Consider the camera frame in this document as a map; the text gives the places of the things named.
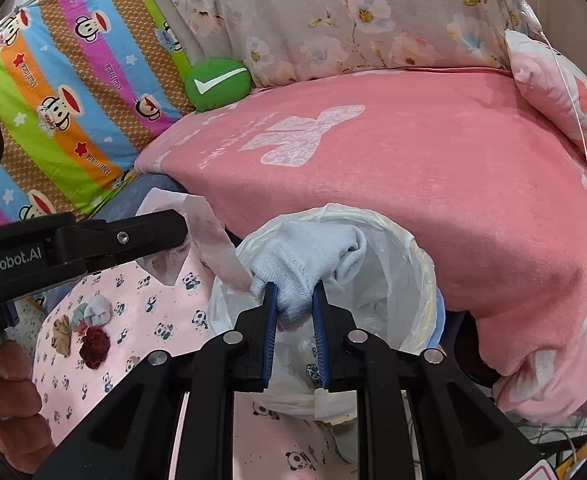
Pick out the light blue sock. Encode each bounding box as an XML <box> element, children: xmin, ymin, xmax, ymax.
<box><xmin>250</xmin><ymin>221</ymin><xmax>365</xmax><ymax>328</ymax></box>

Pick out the bin with white plastic liner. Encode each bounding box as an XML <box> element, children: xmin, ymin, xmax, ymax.
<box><xmin>208</xmin><ymin>202</ymin><xmax>447</xmax><ymax>423</ymax></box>

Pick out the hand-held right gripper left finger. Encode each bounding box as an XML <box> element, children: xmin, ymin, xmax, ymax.
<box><xmin>32</xmin><ymin>281</ymin><xmax>279</xmax><ymax>480</ymax></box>

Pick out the pink pillow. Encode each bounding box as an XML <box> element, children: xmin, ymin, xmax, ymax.
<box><xmin>503</xmin><ymin>29</ymin><xmax>587</xmax><ymax>183</ymax></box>

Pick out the pink blanket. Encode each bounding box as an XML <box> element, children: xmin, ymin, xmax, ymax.
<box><xmin>134</xmin><ymin>67</ymin><xmax>587</xmax><ymax>423</ymax></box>

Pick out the tan scrunchie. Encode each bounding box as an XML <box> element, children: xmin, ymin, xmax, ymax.
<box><xmin>51</xmin><ymin>316</ymin><xmax>85</xmax><ymax>358</ymax></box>

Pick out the striped monkey print blanket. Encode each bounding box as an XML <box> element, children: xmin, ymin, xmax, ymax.
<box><xmin>0</xmin><ymin>0</ymin><xmax>194</xmax><ymax>226</ymax></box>

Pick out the blue-grey sofa cushion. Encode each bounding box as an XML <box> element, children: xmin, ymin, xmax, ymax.
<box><xmin>91</xmin><ymin>172</ymin><xmax>189</xmax><ymax>221</ymax></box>

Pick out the clear plastic bag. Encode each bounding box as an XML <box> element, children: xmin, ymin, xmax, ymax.
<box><xmin>136</xmin><ymin>189</ymin><xmax>253</xmax><ymax>293</ymax></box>

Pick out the dark red scrunchie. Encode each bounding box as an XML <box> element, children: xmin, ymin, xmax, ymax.
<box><xmin>78</xmin><ymin>326</ymin><xmax>112</xmax><ymax>370</ymax></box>

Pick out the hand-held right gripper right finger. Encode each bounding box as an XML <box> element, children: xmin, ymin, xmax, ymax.
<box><xmin>312</xmin><ymin>280</ymin><xmax>549</xmax><ymax>480</ymax></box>

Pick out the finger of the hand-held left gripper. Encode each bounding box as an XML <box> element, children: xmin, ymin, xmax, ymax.
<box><xmin>56</xmin><ymin>209</ymin><xmax>190</xmax><ymax>281</ymax></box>

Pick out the green round pillow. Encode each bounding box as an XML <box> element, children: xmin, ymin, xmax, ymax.
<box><xmin>184</xmin><ymin>58</ymin><xmax>253</xmax><ymax>112</ymax></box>

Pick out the thin white cable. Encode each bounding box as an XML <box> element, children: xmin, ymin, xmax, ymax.
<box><xmin>518</xmin><ymin>0</ymin><xmax>587</xmax><ymax>213</ymax></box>

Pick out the pale grey scrunchie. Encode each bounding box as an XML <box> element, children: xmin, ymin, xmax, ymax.
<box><xmin>71</xmin><ymin>295</ymin><xmax>113</xmax><ymax>333</ymax></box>

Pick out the person's left hand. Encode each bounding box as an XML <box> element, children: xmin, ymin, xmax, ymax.
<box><xmin>0</xmin><ymin>340</ymin><xmax>57</xmax><ymax>476</ymax></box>

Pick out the grey floral sheet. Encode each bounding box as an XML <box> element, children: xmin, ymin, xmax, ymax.
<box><xmin>144</xmin><ymin>0</ymin><xmax>539</xmax><ymax>88</ymax></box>

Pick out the pink panda print cloth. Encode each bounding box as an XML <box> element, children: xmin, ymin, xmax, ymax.
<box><xmin>6</xmin><ymin>247</ymin><xmax>364</xmax><ymax>480</ymax></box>

